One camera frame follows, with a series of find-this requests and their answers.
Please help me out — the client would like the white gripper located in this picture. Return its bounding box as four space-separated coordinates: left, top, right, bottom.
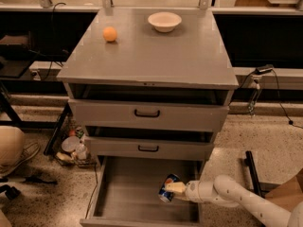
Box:
165 181 202 202

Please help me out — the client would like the blue pepsi can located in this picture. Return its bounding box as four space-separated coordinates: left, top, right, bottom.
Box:
157 173 181 203

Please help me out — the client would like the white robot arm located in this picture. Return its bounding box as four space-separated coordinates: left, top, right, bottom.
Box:
165 175 303 227

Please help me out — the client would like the grey bottom drawer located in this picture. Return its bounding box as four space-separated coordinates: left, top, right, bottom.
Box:
80 156 201 227

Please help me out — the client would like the grey drawer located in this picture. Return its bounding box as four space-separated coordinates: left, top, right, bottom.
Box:
84 136 214 161
80 156 201 227
68 99 228 132

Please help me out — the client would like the grey middle drawer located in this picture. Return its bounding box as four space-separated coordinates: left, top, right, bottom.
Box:
84 136 214 161

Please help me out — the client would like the grey drawer cabinet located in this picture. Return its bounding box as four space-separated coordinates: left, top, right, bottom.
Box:
56 7 240 227

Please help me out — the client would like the grey top drawer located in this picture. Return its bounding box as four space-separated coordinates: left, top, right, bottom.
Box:
68 99 228 132

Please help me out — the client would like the cardboard box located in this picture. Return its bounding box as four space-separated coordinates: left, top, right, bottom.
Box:
265 168 303 212

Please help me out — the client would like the white bowl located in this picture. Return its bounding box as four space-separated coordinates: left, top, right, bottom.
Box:
148 12 182 33

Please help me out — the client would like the person's leg and shoe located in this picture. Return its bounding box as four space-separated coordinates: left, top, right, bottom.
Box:
0 126 40 178

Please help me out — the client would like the orange fruit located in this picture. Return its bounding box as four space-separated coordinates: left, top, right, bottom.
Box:
102 26 117 43

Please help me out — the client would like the black metal frame bar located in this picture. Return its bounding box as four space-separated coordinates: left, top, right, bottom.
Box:
244 150 263 197

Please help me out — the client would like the wire basket with items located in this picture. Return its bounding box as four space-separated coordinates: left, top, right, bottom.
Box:
55 116 96 168

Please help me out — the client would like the black cable at left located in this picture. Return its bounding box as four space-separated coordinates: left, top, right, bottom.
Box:
27 2 71 82

